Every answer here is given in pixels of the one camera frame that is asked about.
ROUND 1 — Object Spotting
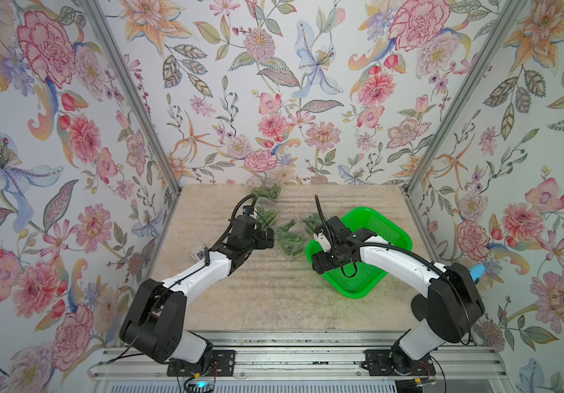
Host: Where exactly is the clear pepper container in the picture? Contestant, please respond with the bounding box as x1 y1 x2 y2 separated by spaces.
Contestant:
301 213 324 235
274 219 310 258
250 182 282 203
255 202 279 228

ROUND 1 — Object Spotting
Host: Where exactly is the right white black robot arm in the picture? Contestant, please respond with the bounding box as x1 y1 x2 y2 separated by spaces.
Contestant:
306 207 486 376

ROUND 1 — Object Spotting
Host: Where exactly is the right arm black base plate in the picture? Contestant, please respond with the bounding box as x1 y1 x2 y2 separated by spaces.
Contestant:
360 349 437 378

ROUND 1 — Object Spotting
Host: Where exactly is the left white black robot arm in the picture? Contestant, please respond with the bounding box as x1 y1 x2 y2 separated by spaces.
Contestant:
119 194 275 372

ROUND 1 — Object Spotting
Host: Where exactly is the aluminium corner post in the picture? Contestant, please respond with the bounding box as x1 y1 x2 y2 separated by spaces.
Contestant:
404 0 528 193
79 0 183 193

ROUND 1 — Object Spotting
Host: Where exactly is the left aluminium corner post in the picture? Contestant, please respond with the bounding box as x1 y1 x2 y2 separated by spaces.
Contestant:
79 0 183 193

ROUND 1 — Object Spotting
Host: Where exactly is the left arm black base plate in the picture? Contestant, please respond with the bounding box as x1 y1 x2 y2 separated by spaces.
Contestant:
167 350 237 378

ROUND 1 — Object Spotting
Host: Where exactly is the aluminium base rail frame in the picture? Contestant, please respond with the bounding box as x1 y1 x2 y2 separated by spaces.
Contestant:
87 331 515 392

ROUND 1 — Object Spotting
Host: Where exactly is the right aluminium corner post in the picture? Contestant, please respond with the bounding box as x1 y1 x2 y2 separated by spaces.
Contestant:
404 0 528 193

